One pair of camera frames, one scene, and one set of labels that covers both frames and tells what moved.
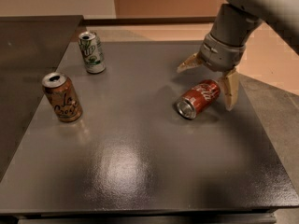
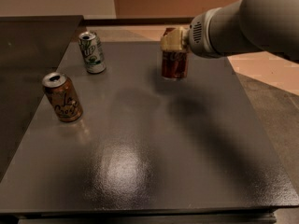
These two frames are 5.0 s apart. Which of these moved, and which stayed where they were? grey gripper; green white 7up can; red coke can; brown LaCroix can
Moved: grey gripper; red coke can
Stayed: brown LaCroix can; green white 7up can
